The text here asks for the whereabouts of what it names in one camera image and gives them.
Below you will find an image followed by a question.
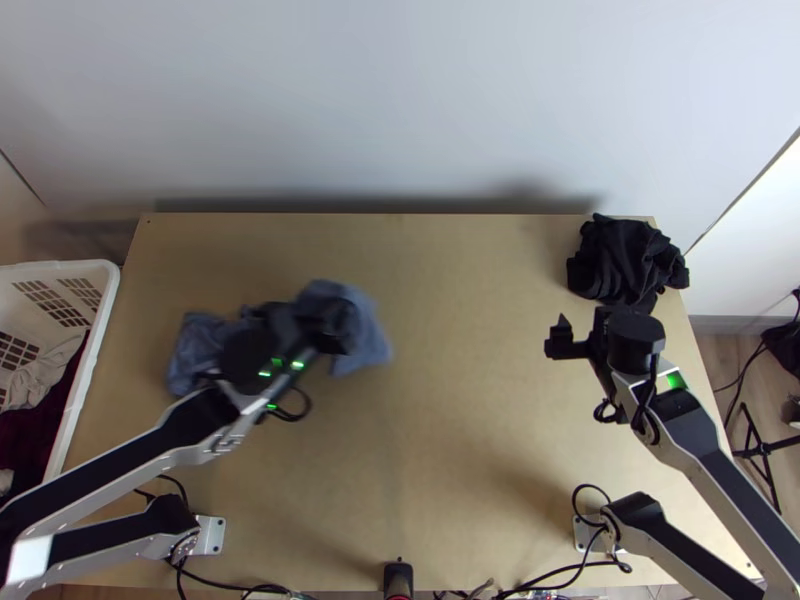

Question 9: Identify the heap of clothes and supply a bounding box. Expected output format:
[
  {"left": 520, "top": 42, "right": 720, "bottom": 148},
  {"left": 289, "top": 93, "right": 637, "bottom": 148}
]
[{"left": 0, "top": 331, "right": 89, "bottom": 495}]

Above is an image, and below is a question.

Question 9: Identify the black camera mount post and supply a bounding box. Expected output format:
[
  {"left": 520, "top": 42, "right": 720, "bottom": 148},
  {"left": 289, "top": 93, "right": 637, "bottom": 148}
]
[{"left": 382, "top": 559, "right": 415, "bottom": 600}]

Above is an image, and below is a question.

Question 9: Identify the blue-grey t-shirt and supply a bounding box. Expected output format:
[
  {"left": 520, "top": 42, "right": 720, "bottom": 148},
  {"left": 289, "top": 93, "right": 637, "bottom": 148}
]
[{"left": 165, "top": 279, "right": 394, "bottom": 398}]

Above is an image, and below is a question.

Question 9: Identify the black cable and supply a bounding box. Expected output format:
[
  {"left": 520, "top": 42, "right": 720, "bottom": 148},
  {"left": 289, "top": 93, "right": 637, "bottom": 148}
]
[
  {"left": 268, "top": 386, "right": 313, "bottom": 422},
  {"left": 512, "top": 482, "right": 634, "bottom": 595},
  {"left": 134, "top": 473, "right": 295, "bottom": 600},
  {"left": 593, "top": 352, "right": 665, "bottom": 448}
]

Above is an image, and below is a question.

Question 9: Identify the white laundry basket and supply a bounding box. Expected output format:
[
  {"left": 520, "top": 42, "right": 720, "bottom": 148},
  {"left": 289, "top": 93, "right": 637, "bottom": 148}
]
[{"left": 0, "top": 259, "right": 121, "bottom": 501}]

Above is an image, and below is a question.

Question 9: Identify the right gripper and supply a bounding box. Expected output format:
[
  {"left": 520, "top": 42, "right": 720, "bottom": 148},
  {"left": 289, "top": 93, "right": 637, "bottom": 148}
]
[{"left": 544, "top": 306, "right": 617, "bottom": 364}]

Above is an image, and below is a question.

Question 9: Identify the black tripod stand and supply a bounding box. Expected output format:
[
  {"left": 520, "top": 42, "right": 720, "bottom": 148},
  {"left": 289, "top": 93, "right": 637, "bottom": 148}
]
[{"left": 729, "top": 399, "right": 800, "bottom": 517}]

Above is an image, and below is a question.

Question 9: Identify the black garment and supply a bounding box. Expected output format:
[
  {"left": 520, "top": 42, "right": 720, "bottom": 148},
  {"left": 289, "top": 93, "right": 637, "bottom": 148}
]
[{"left": 565, "top": 213, "right": 691, "bottom": 312}]

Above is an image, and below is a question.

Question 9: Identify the black bag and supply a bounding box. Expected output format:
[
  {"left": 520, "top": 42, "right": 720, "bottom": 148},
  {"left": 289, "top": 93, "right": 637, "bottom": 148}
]
[{"left": 761, "top": 287, "right": 800, "bottom": 379}]

